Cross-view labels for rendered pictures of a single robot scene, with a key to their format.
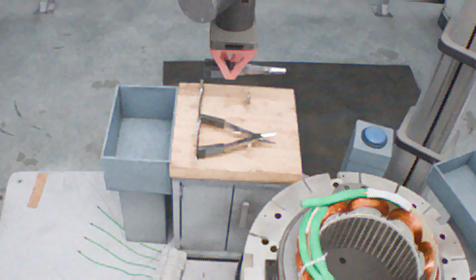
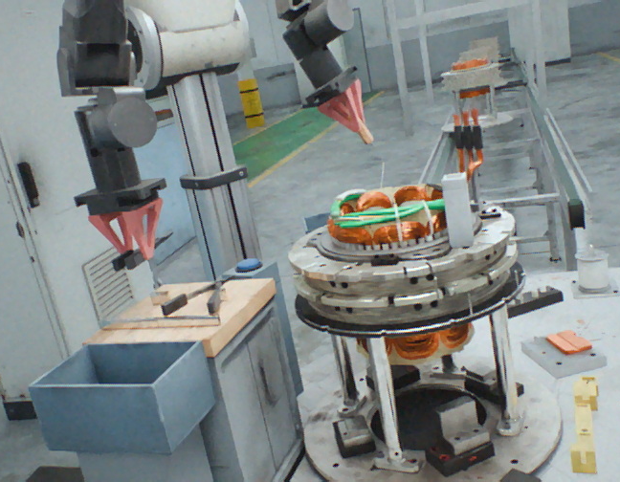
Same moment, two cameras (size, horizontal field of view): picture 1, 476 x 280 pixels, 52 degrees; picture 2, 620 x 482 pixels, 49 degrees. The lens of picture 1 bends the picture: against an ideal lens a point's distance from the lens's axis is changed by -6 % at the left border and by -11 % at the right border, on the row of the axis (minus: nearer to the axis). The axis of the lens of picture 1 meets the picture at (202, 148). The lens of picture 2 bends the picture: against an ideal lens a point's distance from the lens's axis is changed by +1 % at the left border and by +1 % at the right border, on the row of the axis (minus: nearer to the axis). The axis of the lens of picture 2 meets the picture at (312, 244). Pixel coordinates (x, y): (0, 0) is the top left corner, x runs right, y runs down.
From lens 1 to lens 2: 0.76 m
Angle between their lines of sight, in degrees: 64
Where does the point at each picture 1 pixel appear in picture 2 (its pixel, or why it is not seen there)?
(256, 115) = not seen: hidden behind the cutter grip
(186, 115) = (140, 335)
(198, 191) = (231, 372)
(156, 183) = (203, 390)
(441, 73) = (221, 208)
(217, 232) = (261, 439)
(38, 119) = not seen: outside the picture
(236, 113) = not seen: hidden behind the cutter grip
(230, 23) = (132, 175)
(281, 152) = (238, 287)
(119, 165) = (170, 386)
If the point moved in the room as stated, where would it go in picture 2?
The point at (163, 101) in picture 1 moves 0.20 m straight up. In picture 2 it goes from (84, 377) to (36, 225)
